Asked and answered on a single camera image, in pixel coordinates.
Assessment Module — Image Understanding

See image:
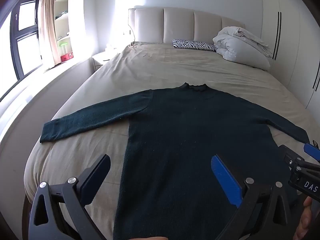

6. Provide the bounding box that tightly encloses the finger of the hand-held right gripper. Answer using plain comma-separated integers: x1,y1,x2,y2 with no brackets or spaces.
278,144,305,167
303,142,320,163

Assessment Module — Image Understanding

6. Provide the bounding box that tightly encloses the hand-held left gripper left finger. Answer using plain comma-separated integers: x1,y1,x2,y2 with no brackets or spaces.
28,154,111,240

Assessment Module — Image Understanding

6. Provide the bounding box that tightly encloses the white nightstand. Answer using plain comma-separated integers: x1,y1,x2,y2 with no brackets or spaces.
92,52,118,72

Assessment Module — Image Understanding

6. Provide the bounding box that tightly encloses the beige curtain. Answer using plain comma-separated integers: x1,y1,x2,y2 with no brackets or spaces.
37,0,62,69

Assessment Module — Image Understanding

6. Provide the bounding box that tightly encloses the black framed window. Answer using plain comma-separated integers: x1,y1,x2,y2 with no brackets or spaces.
9,0,43,81

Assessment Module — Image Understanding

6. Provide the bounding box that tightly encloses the dark green sweater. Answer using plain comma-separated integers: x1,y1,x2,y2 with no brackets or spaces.
40,82,310,240

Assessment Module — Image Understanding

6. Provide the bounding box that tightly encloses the green and pink container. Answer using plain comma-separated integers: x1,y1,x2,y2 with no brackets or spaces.
58,41,74,63

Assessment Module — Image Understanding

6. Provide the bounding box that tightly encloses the bed with beige sheet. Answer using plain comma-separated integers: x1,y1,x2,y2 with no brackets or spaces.
24,41,316,240

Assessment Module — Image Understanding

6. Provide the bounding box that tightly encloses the black wardrobe handle pair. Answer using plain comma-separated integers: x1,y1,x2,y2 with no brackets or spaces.
273,11,282,60
312,59,320,92

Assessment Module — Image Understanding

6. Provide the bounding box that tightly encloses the zebra print pillow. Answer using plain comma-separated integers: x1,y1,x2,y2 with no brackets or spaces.
172,39,217,52

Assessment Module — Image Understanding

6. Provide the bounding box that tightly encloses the white wardrobe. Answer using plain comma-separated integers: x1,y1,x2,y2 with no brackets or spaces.
261,0,320,110

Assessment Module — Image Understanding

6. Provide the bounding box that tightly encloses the white duvet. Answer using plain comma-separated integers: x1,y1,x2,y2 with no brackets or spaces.
212,26,273,71

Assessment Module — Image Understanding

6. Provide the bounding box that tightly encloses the beige padded headboard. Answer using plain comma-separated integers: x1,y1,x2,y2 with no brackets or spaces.
128,7,246,44

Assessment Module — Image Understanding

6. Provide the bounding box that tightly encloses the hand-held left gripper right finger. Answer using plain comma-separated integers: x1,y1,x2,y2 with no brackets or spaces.
211,154,303,240

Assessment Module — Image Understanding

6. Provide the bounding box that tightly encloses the person's right hand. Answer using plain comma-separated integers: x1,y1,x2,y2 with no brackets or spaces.
293,196,313,240

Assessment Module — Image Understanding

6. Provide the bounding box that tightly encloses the white wall shelf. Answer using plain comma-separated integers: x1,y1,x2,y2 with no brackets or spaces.
53,0,73,65

